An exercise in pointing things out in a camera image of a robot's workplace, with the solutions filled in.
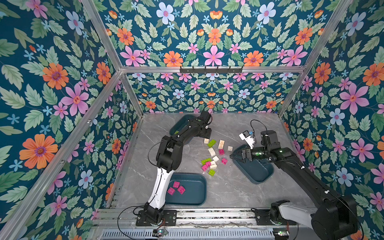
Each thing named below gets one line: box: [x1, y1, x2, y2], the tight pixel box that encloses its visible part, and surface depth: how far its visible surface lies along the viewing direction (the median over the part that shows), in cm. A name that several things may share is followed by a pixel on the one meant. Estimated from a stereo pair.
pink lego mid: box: [173, 181, 180, 188], surface depth 85 cm
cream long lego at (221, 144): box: [218, 139, 225, 149], surface depth 103 cm
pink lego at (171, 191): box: [167, 187, 176, 196], surface depth 82 cm
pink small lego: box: [177, 185, 186, 195], surface depth 82 cm
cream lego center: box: [207, 147, 216, 157], surface depth 98 cm
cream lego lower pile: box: [210, 160, 217, 169], surface depth 92 cm
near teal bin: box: [165, 172, 207, 206], surface depth 84 cm
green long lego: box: [207, 139, 217, 148], surface depth 104 cm
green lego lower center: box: [201, 158, 212, 166], surface depth 95 cm
